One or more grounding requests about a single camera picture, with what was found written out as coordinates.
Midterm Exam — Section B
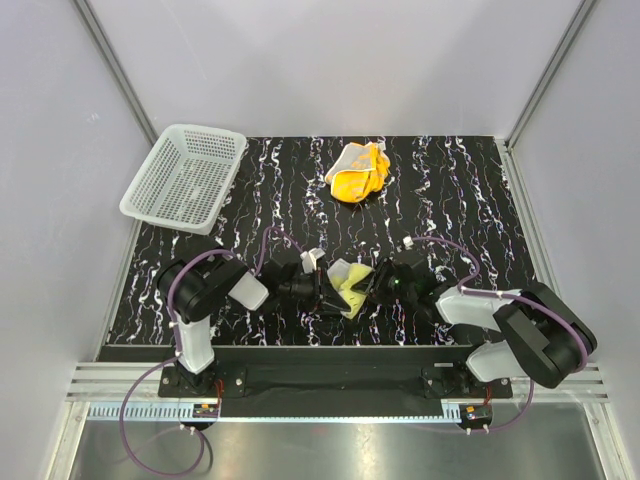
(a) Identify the aluminium frame post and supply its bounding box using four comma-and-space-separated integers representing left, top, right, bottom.
71, 0, 158, 146
504, 0, 599, 153

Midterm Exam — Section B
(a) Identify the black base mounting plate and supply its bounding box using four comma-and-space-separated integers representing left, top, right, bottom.
158, 346, 512, 414

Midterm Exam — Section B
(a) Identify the orange connector box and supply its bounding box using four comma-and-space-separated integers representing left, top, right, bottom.
461, 405, 493, 424
192, 403, 220, 421

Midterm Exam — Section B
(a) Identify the left orange connector box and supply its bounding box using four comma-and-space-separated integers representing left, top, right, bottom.
192, 403, 220, 421

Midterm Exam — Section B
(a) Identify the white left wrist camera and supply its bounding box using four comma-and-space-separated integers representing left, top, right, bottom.
300, 247, 325, 274

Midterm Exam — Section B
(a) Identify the right aluminium frame post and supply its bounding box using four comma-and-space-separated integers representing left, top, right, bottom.
504, 0, 599, 153

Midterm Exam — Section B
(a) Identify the left aluminium frame post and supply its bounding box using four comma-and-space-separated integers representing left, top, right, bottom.
71, 0, 158, 146

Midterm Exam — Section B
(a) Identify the white plastic mesh basket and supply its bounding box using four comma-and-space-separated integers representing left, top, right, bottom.
119, 124, 247, 235

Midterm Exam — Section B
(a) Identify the slotted cable duct rail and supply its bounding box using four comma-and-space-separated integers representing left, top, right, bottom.
87, 402, 464, 424

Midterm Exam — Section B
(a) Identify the orange and grey towel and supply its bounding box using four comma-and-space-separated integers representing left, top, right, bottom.
324, 142, 391, 204

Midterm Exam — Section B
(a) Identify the right orange connector box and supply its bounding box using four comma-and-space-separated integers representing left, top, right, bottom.
461, 405, 493, 424

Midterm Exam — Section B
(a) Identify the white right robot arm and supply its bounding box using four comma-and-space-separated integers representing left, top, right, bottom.
352, 258, 597, 397

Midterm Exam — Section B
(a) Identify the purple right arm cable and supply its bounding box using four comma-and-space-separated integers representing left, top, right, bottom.
404, 235, 589, 436

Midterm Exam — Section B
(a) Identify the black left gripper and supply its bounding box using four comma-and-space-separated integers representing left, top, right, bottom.
278, 267, 350, 315

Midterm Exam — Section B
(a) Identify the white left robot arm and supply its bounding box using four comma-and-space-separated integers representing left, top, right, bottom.
157, 248, 351, 396

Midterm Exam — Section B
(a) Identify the yellow-green and grey towel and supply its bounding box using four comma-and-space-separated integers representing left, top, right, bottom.
328, 259, 373, 320

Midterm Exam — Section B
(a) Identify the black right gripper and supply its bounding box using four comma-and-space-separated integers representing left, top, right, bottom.
351, 256, 416, 308

